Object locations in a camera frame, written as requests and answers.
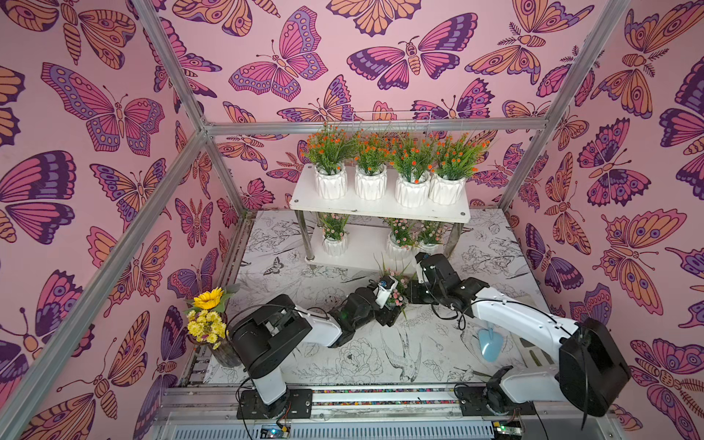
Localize pink potted plant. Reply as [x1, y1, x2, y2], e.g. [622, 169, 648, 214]
[378, 262, 417, 315]
[384, 217, 417, 260]
[416, 220, 446, 255]
[318, 213, 349, 257]

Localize orange potted plant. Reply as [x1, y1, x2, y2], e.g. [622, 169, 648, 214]
[353, 132, 391, 201]
[305, 125, 354, 200]
[390, 133, 435, 209]
[429, 134, 491, 205]

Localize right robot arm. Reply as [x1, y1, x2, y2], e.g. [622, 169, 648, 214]
[410, 252, 632, 417]

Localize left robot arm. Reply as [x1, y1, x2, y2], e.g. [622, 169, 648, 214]
[225, 280, 405, 420]

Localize white two-tier rack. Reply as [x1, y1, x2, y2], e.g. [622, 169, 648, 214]
[290, 165, 470, 273]

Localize light blue garden trowel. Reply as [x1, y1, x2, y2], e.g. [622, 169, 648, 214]
[477, 324, 504, 363]

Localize sunflower bouquet in vase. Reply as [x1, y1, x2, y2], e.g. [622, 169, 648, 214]
[185, 287, 241, 368]

